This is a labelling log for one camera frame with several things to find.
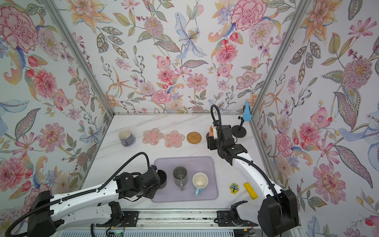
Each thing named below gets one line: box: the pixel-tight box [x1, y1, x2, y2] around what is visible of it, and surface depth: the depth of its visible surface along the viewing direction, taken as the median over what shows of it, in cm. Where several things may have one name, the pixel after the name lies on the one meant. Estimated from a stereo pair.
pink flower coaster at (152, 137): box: [142, 127, 164, 146], surface depth 109 cm
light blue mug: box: [191, 172, 209, 197], surface depth 80 cm
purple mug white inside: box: [117, 128, 137, 147], surface depth 100 cm
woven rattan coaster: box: [186, 131, 202, 145], surface depth 109 cm
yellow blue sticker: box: [229, 182, 240, 195], surface depth 85 cm
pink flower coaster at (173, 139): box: [163, 130, 186, 148], surface depth 109 cm
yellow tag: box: [243, 182, 259, 200], surface depth 84 cm
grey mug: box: [172, 165, 189, 192], surface depth 81 cm
